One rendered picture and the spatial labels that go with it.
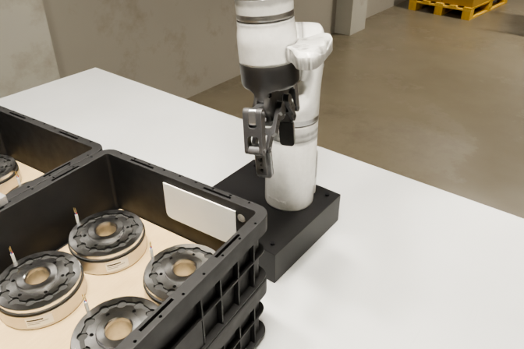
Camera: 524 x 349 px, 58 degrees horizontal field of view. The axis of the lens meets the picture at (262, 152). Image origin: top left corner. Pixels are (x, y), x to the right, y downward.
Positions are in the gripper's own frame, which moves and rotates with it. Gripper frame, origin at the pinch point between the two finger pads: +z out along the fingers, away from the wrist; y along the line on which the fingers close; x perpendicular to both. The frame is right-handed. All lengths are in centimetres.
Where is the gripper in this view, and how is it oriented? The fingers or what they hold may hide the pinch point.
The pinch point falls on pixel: (277, 156)
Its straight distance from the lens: 66.0
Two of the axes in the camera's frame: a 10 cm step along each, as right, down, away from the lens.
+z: 0.9, 8.8, 4.7
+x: 9.3, 1.0, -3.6
